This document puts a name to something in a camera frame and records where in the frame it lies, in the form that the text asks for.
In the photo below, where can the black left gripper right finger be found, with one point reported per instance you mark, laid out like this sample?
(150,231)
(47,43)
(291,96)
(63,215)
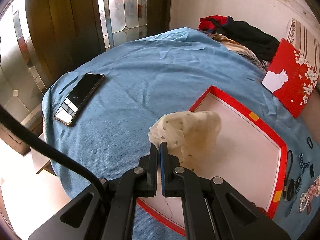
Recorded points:
(212,208)

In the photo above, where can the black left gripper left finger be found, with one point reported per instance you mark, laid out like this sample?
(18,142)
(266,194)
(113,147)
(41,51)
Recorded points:
(88,216)

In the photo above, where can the cream sheer dotted scrunchie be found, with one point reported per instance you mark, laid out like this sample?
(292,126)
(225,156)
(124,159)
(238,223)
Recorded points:
(191,136)

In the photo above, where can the red plaid scrunchie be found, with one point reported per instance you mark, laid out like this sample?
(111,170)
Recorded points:
(312,192)

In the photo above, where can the red jewelry box tray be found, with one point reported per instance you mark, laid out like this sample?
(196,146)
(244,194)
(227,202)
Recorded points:
(248,154)

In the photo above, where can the small black clip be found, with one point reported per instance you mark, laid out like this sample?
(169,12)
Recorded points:
(311,171)

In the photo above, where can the black smartphone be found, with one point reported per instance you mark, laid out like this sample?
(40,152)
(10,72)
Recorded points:
(77,98)

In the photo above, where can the light blue blanket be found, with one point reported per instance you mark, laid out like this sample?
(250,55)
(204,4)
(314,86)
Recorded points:
(154,76)

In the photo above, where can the red floral box lid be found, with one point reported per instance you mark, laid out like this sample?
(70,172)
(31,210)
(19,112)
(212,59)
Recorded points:
(291,78)

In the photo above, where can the brown striped fabric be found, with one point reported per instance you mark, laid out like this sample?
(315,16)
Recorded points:
(239,49)

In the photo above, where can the black and red clothes pile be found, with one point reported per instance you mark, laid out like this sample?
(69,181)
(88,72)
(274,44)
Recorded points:
(263,45)

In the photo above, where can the striped floral bolster pillow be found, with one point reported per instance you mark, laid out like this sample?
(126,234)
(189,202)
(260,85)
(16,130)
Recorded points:
(299,36)

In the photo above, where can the stained glass door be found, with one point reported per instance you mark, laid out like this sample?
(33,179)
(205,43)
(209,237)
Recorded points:
(122,21)

